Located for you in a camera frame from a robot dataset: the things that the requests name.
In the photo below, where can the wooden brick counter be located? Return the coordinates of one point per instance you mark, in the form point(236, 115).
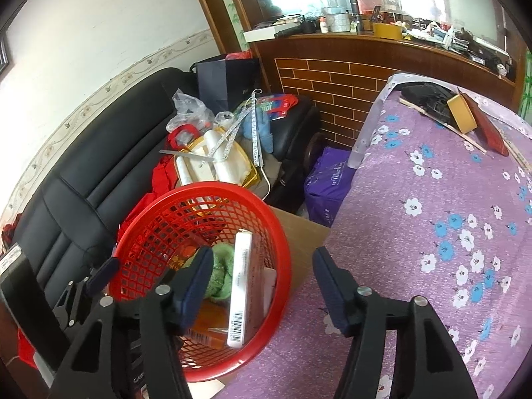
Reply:
point(342, 74)

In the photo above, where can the purple floral tablecloth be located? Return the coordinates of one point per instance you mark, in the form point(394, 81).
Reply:
point(429, 215)

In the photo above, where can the white medicine box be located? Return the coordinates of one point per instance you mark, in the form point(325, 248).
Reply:
point(251, 290)

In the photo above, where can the red cloth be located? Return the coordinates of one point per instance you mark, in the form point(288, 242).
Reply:
point(164, 179)

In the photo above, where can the red plastic basket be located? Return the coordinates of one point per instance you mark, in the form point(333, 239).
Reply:
point(166, 236)

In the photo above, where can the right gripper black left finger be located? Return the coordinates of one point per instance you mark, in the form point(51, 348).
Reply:
point(119, 337)

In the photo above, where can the dark blue paper bag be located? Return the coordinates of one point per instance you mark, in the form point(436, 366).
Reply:
point(224, 84)

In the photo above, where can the yellow box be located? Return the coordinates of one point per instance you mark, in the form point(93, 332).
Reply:
point(462, 114)

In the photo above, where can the green knitted cloth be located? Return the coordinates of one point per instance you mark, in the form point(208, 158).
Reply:
point(219, 287)

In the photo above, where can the orange box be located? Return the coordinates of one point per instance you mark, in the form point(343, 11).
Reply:
point(211, 325)

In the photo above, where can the black leather sofa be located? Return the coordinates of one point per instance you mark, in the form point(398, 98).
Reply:
point(69, 227)

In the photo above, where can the wooden chopstick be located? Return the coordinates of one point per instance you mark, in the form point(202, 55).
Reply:
point(450, 128)

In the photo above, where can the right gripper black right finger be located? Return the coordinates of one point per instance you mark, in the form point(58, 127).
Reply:
point(426, 364)

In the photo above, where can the purple shopping bag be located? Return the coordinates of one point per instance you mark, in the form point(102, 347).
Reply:
point(327, 185)

